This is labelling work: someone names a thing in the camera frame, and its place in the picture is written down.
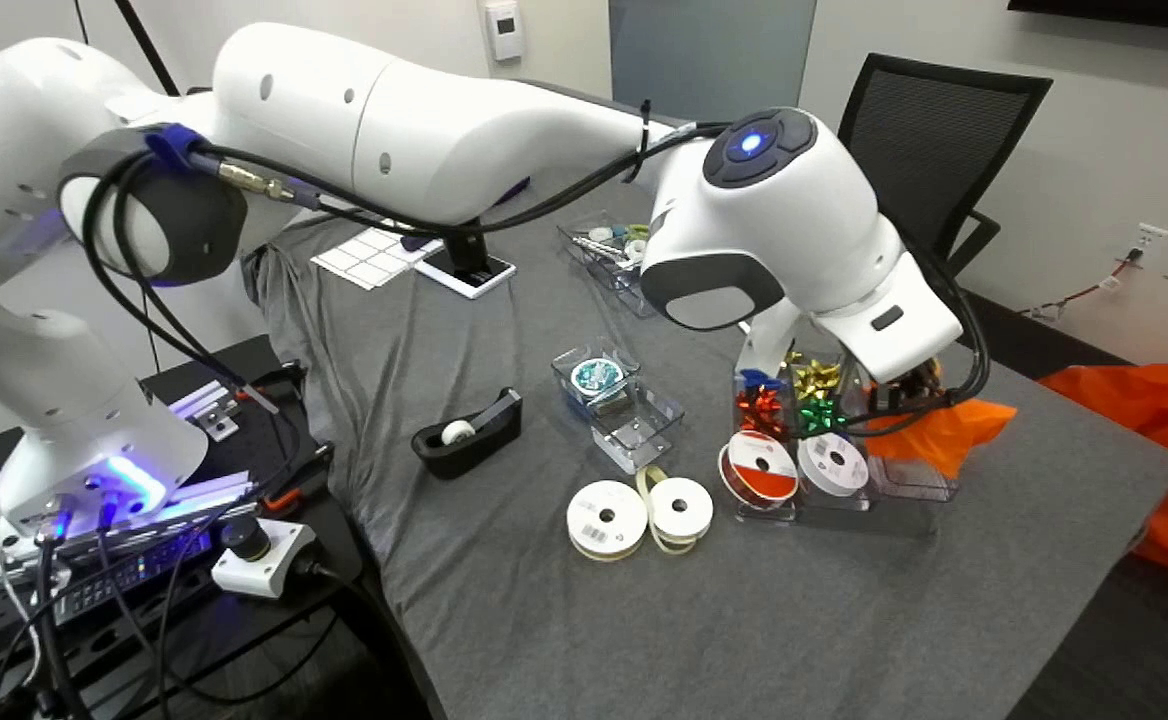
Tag red gift bow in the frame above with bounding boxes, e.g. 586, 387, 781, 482
734, 382, 793, 444

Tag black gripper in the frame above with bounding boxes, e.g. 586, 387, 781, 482
876, 354, 983, 426

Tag orange handled pliers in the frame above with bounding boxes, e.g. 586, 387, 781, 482
260, 440, 338, 521

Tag black equipment cart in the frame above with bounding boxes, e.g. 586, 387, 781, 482
0, 331, 408, 720

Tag black tape dispenser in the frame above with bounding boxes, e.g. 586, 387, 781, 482
408, 387, 529, 485

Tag grey table cloth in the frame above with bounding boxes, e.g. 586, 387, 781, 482
235, 172, 1168, 720

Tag white spool loose gold ribbon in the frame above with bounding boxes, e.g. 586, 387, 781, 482
637, 464, 720, 561

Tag white paper sheet with grid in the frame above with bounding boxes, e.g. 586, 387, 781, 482
310, 223, 450, 295

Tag clear plastic container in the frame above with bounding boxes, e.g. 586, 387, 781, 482
553, 216, 663, 322

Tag red ribbon spool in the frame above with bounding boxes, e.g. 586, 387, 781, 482
714, 429, 805, 514

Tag white flat box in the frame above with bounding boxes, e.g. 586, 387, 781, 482
414, 254, 521, 304

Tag clear plastic organizer tray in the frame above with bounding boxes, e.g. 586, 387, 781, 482
715, 331, 961, 540

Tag empty clear plastic box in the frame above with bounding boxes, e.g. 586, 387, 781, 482
592, 387, 689, 478

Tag white wall outlet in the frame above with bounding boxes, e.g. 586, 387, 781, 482
1129, 216, 1168, 273

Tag orange plastic bag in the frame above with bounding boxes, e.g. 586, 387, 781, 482
1042, 360, 1168, 583

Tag black mesh office chair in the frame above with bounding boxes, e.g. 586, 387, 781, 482
835, 52, 1057, 327

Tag gold gift bow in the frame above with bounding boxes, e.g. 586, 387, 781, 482
788, 349, 849, 405

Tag white box with black button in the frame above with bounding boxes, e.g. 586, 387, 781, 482
207, 514, 320, 606

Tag blue ribbon spool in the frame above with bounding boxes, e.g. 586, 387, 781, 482
565, 354, 637, 412

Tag clear box holding blue spool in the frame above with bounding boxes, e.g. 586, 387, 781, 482
553, 345, 649, 426

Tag white wall thermostat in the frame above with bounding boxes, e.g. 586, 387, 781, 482
479, 0, 529, 64

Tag orange toy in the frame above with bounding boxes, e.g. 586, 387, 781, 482
860, 392, 1026, 485

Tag black wall television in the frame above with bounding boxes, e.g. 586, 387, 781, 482
1005, 0, 1168, 39

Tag black tripod pole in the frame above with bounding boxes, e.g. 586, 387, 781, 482
114, 0, 185, 100

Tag green gift bow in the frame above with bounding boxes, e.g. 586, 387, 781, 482
796, 392, 851, 440

